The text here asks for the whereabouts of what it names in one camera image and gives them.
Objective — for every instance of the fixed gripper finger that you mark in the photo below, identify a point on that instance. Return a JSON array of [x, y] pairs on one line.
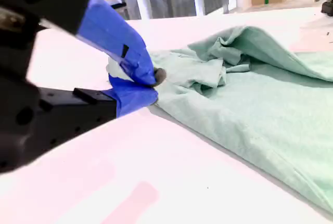
[[99, 106]]

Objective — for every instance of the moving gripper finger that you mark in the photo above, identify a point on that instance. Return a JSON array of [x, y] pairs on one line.
[[109, 31]]

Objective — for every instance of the pale green T-shirt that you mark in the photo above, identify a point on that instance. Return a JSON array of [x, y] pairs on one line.
[[247, 117]]

